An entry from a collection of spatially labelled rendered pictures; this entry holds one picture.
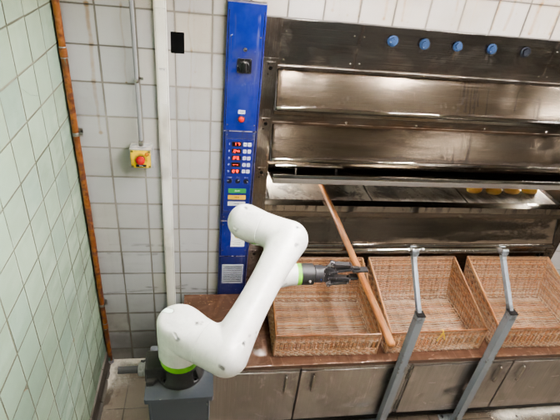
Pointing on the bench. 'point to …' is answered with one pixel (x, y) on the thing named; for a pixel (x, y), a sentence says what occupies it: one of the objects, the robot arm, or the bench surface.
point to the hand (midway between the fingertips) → (358, 272)
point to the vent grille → (232, 273)
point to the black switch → (244, 66)
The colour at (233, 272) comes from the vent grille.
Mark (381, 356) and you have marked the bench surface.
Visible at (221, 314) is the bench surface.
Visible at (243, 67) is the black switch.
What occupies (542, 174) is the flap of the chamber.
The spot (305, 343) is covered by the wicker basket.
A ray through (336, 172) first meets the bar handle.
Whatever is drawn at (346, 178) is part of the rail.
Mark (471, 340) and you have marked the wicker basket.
